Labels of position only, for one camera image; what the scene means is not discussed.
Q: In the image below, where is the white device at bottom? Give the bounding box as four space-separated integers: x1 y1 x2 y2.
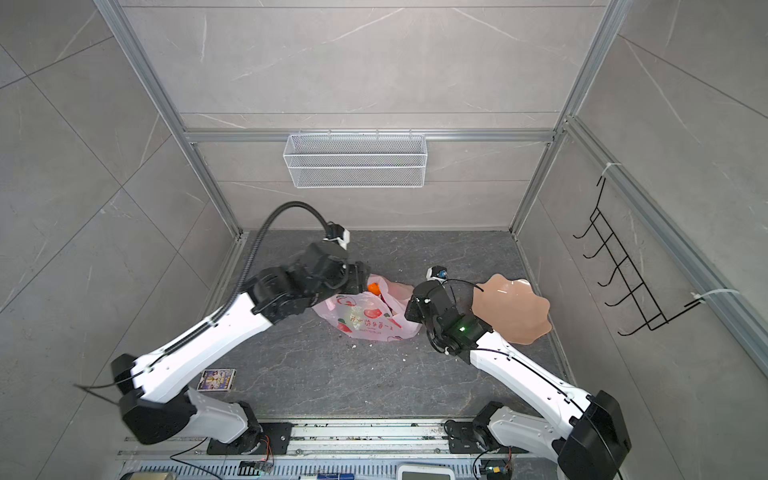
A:
396 464 456 480

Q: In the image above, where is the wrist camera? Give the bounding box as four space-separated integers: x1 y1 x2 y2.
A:
325 222 351 250
426 265 448 283

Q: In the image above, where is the pink scalloped plate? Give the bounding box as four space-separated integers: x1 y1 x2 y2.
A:
471 274 552 345

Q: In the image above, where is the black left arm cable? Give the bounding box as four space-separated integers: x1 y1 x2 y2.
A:
215 201 332 319

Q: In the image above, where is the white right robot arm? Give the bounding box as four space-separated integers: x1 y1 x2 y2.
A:
405 274 631 479

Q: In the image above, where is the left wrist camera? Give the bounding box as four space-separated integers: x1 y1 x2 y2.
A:
325 222 351 250

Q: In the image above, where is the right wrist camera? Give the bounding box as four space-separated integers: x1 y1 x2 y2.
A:
426 265 448 283

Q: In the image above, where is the pink plastic bag fruit print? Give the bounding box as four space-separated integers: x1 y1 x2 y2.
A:
312 275 422 342

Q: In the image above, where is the white wire mesh basket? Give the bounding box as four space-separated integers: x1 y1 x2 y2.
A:
283 133 428 189

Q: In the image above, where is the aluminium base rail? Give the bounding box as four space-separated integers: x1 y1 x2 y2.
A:
116 418 577 463

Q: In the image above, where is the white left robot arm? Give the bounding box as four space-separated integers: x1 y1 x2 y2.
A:
111 240 370 445

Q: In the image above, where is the black wire hook rack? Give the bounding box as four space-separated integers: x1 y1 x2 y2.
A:
572 177 705 338

